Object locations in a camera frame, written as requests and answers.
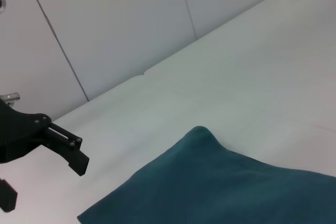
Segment teal blue shirt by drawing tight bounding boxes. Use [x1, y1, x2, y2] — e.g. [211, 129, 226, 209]
[77, 125, 336, 224]

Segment silver knob on left gripper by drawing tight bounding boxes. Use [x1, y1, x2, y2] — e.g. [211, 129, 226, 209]
[0, 92, 21, 103]

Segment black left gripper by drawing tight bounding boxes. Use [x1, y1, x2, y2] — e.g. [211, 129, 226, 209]
[0, 98, 90, 212]

